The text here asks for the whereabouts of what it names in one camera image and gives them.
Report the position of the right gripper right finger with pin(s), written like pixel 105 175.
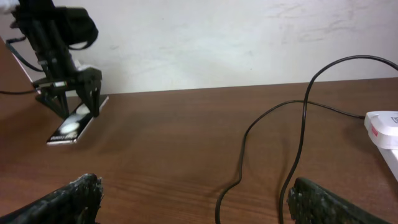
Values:
pixel 311 203

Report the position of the white charger plug adapter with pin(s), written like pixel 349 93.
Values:
pixel 382 128

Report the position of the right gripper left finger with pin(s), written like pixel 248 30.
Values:
pixel 76 202

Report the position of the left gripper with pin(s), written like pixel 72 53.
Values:
pixel 86 83

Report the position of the black Galaxy flip smartphone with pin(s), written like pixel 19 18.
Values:
pixel 72 128

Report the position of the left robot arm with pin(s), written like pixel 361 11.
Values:
pixel 53 32

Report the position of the white power strip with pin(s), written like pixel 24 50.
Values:
pixel 391 159

